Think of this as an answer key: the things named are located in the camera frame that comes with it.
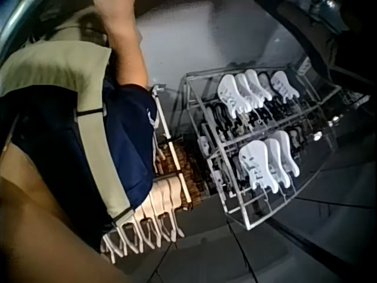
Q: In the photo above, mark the clear acrylic rack of pickguards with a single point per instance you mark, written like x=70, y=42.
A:
x=253, y=147

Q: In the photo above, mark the rack of wooden guitar bodies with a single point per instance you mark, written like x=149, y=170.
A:
x=165, y=188

